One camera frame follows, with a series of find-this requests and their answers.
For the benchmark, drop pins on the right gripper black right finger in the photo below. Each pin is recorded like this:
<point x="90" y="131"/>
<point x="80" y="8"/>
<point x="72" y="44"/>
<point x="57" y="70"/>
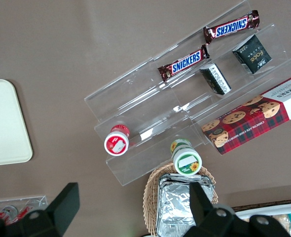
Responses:
<point x="204" y="212"/>

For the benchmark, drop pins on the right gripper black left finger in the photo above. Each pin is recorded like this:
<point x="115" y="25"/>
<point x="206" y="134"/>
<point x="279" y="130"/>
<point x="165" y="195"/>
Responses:
<point x="69" y="197"/>

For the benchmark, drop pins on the aluminium foil tray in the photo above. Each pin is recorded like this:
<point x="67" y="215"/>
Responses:
<point x="172" y="209"/>
<point x="207" y="182"/>

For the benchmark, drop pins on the light oval wicker basket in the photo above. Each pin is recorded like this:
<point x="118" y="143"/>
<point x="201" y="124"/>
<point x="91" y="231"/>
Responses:
<point x="150" y="197"/>

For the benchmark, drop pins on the cream plastic tray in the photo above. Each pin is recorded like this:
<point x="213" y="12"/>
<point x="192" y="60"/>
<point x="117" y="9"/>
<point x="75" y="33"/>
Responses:
<point x="5" y="123"/>

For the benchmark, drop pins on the clear acrylic bottle rack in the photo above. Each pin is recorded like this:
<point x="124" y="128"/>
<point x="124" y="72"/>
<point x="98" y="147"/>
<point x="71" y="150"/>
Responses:
<point x="37" y="201"/>

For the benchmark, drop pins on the red cola bottle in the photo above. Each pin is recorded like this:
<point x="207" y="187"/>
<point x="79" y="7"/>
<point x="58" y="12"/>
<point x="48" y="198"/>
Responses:
<point x="8" y="212"/>
<point x="24" y="213"/>

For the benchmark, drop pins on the green lid white cup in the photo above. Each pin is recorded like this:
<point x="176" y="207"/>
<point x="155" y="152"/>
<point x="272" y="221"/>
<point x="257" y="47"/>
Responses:
<point x="187" y="163"/>

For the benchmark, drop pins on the red lid cup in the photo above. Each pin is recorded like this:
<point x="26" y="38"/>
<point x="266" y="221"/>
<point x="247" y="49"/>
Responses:
<point x="116" y="144"/>

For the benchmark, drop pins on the clear bag of fried snacks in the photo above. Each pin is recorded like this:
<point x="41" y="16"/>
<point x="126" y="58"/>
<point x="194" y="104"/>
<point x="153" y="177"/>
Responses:
<point x="282" y="217"/>

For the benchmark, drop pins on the white plastic bin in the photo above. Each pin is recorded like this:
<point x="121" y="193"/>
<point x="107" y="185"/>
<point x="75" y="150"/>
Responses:
<point x="283" y="209"/>

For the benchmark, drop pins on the red tartan cookie box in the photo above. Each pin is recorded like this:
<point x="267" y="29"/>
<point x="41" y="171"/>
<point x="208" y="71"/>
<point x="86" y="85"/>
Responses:
<point x="246" y="126"/>

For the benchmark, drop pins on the clear acrylic stepped shelf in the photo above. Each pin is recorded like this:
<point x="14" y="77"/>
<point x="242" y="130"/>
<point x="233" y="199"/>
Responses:
<point x="140" y="103"/>

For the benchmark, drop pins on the black box with white label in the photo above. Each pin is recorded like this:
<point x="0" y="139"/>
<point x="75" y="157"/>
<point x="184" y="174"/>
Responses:
<point x="215" y="79"/>

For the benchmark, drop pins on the brown Snickers bar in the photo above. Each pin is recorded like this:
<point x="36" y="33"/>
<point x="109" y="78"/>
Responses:
<point x="185" y="63"/>
<point x="231" y="27"/>

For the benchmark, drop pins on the black box with gold print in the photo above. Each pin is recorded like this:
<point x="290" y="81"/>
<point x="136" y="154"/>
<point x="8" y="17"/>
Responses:
<point x="252" y="54"/>

